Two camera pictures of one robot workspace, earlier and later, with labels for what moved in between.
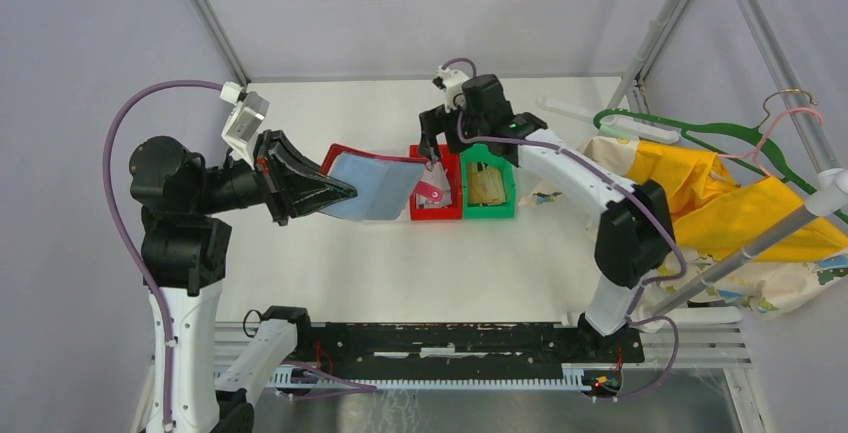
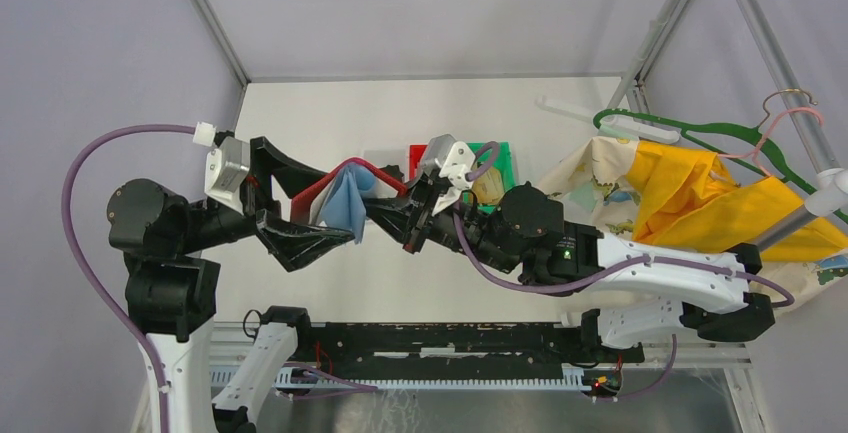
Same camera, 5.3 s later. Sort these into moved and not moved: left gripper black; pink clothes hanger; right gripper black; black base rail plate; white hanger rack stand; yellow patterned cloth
Moved: right gripper black; left gripper black
Not moved: yellow patterned cloth; black base rail plate; pink clothes hanger; white hanger rack stand
